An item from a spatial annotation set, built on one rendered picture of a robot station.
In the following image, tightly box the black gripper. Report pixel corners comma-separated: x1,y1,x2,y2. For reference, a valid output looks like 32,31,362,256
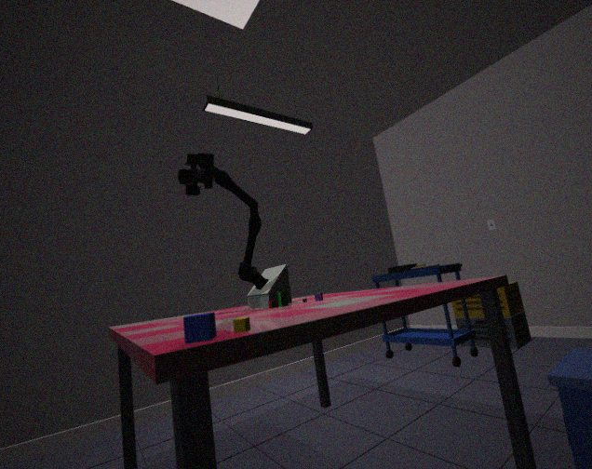
185,154,201,195

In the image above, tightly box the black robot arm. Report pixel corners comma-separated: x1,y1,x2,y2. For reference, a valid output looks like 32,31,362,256
178,154,268,290

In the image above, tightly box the small yellow block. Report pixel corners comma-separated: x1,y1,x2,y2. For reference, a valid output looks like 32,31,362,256
233,317,250,332

